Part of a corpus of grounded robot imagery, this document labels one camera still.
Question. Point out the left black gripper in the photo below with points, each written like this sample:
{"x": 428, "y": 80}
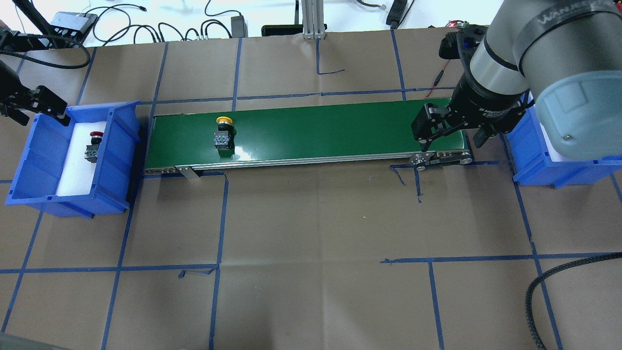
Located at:
{"x": 10, "y": 85}

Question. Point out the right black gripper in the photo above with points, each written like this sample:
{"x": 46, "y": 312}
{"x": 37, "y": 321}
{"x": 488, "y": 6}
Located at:
{"x": 486, "y": 103}

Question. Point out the red push button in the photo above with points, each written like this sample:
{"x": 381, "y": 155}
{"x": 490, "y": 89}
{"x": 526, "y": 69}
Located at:
{"x": 91, "y": 153}

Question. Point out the yellow push button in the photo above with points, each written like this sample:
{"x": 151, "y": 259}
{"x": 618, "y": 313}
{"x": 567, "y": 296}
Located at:
{"x": 224, "y": 137}

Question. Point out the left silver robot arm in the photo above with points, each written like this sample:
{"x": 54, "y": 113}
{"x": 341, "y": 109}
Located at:
{"x": 26, "y": 7}

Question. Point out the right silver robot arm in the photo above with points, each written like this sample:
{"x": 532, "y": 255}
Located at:
{"x": 561, "y": 56}

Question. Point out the white foam pad left bin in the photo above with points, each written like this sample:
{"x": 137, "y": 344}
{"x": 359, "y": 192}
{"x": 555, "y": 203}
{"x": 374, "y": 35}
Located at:
{"x": 77, "y": 175}

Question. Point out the white foam pad bin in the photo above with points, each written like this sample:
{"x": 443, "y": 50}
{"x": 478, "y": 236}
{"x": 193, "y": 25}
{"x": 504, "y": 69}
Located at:
{"x": 552, "y": 153}
{"x": 77, "y": 175}

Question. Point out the blue bin robot left side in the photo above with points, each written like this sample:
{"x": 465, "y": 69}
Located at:
{"x": 42, "y": 162}

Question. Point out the blue bin robot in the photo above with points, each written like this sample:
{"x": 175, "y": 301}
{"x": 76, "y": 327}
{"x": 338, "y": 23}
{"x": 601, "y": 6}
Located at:
{"x": 42, "y": 162}
{"x": 533, "y": 167}

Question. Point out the green conveyor belt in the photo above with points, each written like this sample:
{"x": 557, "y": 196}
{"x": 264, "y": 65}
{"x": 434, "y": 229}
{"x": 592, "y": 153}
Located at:
{"x": 291, "y": 136}

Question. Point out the blue bin robot right side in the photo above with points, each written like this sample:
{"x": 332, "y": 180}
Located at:
{"x": 533, "y": 167}

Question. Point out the white foam pad right bin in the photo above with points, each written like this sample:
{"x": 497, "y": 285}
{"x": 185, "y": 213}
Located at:
{"x": 552, "y": 153}

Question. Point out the black power adapter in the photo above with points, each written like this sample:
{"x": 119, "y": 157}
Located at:
{"x": 238, "y": 27}

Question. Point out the aluminium frame post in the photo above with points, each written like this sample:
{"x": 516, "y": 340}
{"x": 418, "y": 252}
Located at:
{"x": 312, "y": 14}

